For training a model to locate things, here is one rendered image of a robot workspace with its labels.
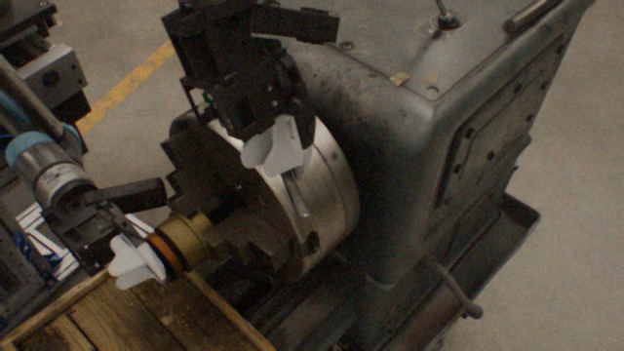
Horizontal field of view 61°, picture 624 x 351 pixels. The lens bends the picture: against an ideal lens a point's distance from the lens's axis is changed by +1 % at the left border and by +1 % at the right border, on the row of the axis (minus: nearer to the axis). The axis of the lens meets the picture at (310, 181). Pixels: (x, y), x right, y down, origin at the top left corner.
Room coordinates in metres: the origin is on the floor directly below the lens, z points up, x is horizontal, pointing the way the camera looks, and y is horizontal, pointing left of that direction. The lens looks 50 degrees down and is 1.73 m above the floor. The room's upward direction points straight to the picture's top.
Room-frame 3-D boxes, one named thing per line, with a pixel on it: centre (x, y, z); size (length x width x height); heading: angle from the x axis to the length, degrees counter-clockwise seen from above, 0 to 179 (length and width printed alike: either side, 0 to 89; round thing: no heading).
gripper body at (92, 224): (0.44, 0.32, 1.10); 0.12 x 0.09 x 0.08; 45
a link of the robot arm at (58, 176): (0.50, 0.37, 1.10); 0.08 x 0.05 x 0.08; 135
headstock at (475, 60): (0.84, -0.18, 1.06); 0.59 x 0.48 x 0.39; 137
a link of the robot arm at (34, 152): (0.56, 0.43, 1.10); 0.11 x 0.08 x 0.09; 45
